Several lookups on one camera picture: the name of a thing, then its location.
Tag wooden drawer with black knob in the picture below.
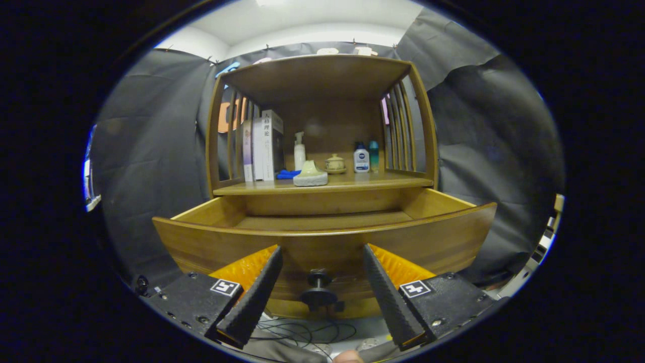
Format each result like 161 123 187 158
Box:
152 188 498 319

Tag thick white book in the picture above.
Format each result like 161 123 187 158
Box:
261 110 284 181

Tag thin white book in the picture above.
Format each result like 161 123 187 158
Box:
252 117 265 181

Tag purple and white book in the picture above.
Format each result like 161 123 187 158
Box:
243 120 254 182

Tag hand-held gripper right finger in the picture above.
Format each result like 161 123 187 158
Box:
362 244 497 352

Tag black device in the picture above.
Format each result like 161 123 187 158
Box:
134 275 162 298

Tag black backdrop cloth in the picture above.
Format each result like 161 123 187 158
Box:
91 8 565 288

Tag black cables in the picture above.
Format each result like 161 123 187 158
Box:
247 315 358 361

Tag wooden countertop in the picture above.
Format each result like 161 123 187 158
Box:
213 169 434 196

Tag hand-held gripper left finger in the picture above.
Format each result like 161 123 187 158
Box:
141 245 284 349

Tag white lotion bottle blue cap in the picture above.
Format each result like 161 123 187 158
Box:
353 142 371 173

